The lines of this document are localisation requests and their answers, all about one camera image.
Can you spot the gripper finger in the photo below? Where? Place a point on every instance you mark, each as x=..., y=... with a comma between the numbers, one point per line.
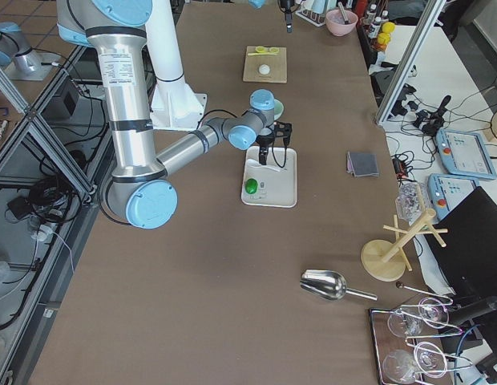
x=262, y=155
x=289, y=22

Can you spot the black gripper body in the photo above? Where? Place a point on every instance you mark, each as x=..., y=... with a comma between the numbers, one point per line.
x=286, y=5
x=265, y=143

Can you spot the white steamed bun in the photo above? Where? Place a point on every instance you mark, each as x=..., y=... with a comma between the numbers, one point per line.
x=264, y=69

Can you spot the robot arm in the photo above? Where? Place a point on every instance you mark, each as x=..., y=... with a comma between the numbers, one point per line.
x=140, y=193
x=257, y=4

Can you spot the mint green bowl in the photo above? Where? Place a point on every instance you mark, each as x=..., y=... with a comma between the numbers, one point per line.
x=278, y=109

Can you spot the pink ribbed bowl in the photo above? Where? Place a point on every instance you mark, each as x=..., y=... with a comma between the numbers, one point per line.
x=335, y=24

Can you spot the metal tube in bowl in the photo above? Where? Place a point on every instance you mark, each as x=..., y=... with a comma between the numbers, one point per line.
x=344, y=15

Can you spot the cream rabbit tray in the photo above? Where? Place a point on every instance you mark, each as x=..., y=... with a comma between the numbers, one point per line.
x=277, y=180

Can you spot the green lime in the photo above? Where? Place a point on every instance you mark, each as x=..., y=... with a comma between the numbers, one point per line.
x=251, y=186

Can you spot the bamboo cutting board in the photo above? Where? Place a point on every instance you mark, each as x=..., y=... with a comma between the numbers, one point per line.
x=277, y=63

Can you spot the grey folded cloth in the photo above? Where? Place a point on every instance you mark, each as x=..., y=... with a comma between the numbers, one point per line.
x=360, y=164

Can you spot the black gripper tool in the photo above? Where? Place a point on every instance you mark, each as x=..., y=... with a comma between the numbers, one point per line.
x=429, y=122

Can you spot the metal scoop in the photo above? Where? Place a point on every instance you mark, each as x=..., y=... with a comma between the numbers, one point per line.
x=330, y=285

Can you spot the wooden mug tree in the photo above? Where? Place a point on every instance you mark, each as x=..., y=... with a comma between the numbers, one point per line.
x=387, y=261

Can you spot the near blue teach pendant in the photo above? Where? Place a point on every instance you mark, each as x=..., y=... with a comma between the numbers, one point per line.
x=447, y=191

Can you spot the blue teach pendant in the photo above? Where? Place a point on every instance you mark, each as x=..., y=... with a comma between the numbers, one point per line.
x=464, y=154
x=447, y=191

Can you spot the far blue teach pendant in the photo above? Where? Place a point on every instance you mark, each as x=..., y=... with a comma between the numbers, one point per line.
x=464, y=154

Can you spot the black monitor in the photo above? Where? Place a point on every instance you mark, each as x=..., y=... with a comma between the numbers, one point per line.
x=469, y=260

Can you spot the wine glass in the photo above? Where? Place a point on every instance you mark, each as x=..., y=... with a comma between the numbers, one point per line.
x=433, y=312
x=430, y=360

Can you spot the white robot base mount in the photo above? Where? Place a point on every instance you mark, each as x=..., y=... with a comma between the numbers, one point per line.
x=175, y=106

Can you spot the aluminium frame post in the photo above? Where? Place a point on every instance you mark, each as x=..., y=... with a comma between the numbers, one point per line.
x=429, y=17

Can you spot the black wire glass rack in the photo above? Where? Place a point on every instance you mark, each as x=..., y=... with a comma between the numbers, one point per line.
x=407, y=343

